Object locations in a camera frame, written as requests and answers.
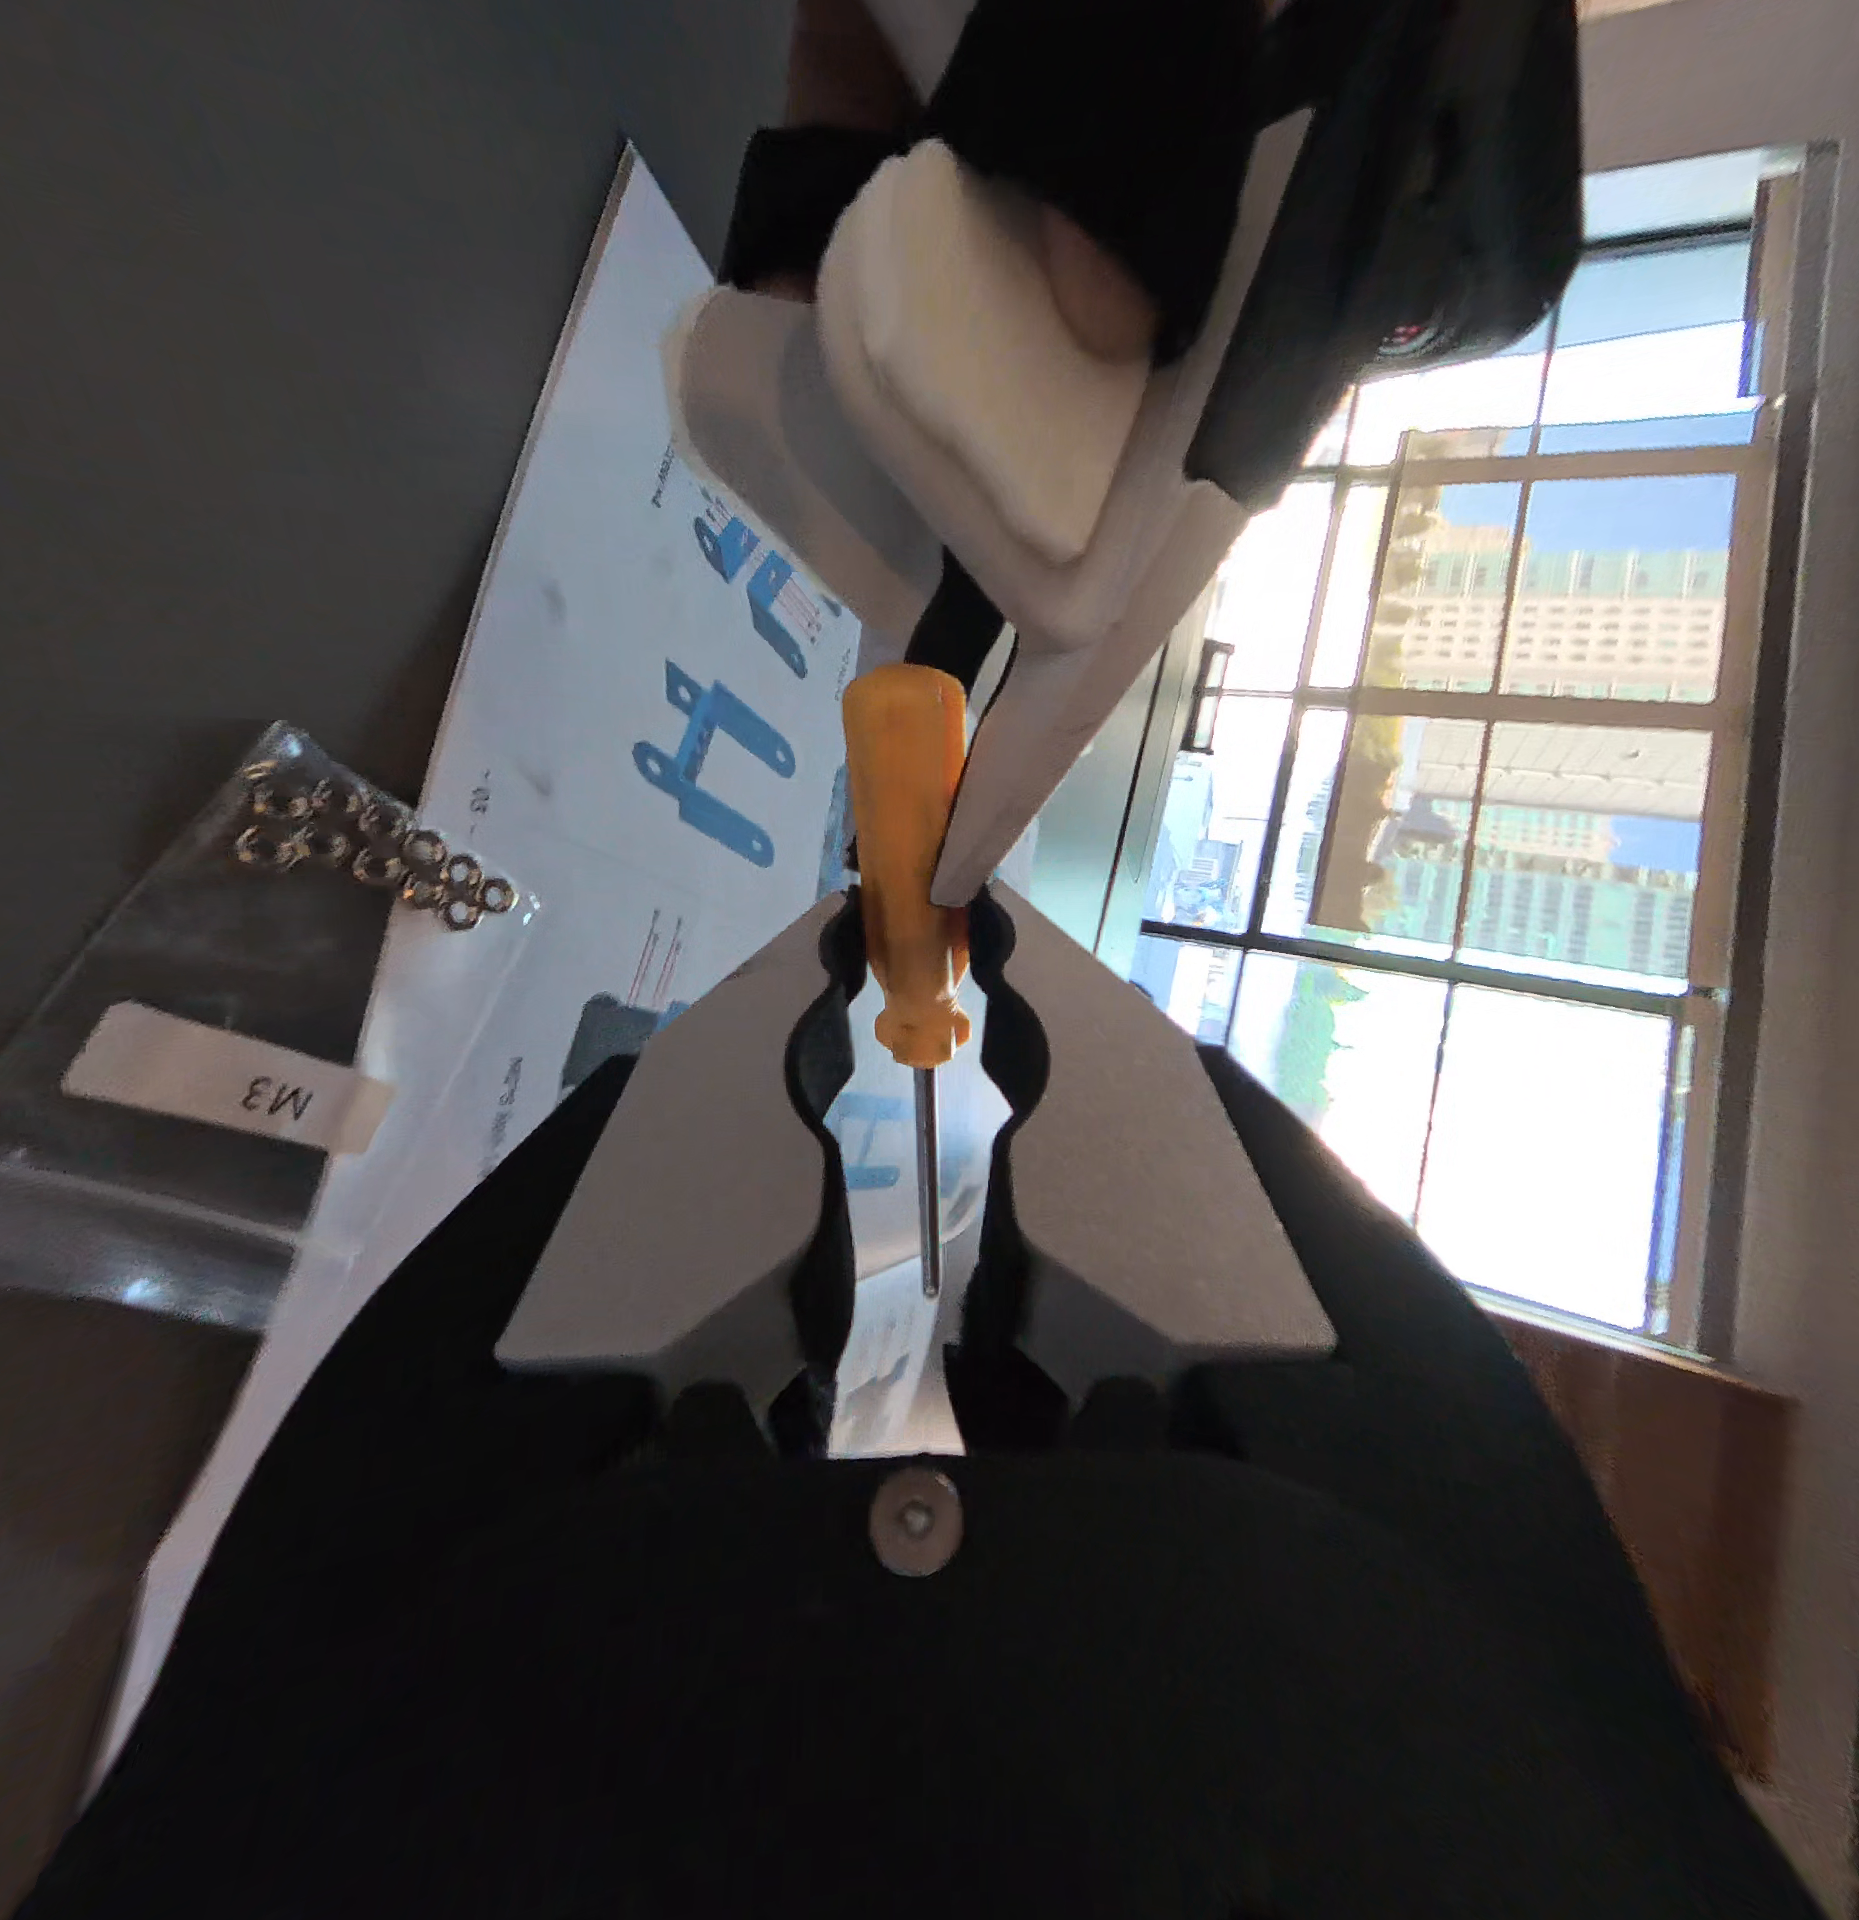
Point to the printed assembly instruction booklet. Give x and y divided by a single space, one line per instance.
569 720

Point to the wooden window sill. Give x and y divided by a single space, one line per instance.
1665 1501

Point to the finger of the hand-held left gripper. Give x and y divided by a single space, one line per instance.
764 433
1018 751

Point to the person's left hand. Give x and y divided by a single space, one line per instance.
1110 292

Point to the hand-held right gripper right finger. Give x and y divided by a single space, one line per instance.
1153 1214

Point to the clear plastic zip bag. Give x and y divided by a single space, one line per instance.
315 960

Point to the pile of small metal nuts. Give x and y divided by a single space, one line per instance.
420 870

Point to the dark framed paned window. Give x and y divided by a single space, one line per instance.
1544 1170

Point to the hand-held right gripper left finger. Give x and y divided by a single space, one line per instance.
674 1199

